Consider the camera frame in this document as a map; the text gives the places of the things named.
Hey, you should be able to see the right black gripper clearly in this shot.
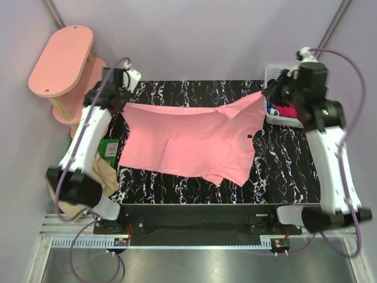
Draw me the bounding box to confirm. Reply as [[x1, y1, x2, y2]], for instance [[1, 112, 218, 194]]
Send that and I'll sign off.
[[262, 68, 305, 109]]

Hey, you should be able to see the pink t shirt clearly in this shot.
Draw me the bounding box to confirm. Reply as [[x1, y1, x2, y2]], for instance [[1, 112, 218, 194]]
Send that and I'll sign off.
[[119, 92, 264, 186]]

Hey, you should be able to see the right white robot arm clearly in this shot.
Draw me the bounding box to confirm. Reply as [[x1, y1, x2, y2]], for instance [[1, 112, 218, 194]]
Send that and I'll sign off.
[[262, 62, 372, 234]]

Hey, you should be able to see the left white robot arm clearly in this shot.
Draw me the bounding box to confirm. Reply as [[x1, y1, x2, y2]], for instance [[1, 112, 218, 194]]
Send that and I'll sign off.
[[46, 64, 141, 233]]

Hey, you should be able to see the magenta t shirt in basket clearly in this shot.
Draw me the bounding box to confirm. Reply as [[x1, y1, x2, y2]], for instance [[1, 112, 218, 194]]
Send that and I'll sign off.
[[273, 104, 297, 119]]

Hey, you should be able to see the white plastic laundry basket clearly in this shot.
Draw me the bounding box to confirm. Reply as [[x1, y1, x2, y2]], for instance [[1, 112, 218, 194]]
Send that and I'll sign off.
[[263, 64, 303, 129]]

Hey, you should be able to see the blue garment in basket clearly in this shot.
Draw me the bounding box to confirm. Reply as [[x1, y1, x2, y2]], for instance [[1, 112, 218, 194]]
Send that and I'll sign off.
[[266, 101, 280, 116]]

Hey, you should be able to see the green folded t shirt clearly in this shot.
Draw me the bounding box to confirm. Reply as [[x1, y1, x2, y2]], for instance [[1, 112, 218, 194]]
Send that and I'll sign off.
[[95, 139, 120, 168]]

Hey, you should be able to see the pink three-tier shelf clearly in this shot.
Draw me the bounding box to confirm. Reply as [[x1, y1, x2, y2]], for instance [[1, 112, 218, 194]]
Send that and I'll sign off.
[[28, 25, 106, 137]]

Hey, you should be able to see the beige folded t shirt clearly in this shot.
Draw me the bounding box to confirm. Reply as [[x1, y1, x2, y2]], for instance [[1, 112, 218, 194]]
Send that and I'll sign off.
[[46, 153, 120, 222]]

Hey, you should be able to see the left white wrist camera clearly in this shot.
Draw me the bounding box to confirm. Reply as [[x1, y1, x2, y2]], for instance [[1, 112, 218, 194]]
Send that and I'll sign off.
[[123, 62, 141, 93]]

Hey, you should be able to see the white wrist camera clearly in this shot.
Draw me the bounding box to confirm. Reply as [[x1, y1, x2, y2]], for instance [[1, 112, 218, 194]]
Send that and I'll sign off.
[[296, 47, 318, 63], [123, 62, 141, 93]]

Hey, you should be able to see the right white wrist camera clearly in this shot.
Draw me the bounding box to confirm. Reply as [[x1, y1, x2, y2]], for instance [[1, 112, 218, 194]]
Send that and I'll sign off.
[[296, 47, 318, 63]]

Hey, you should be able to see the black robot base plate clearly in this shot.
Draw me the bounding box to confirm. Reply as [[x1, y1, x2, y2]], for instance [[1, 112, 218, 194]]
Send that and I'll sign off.
[[94, 204, 302, 236]]

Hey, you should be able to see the aluminium frame rail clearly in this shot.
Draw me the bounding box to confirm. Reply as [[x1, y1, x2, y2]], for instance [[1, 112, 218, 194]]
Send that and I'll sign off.
[[39, 213, 361, 248]]

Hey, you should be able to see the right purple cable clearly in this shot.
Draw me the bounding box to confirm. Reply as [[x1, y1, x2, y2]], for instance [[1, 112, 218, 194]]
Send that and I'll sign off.
[[273, 48, 366, 258]]

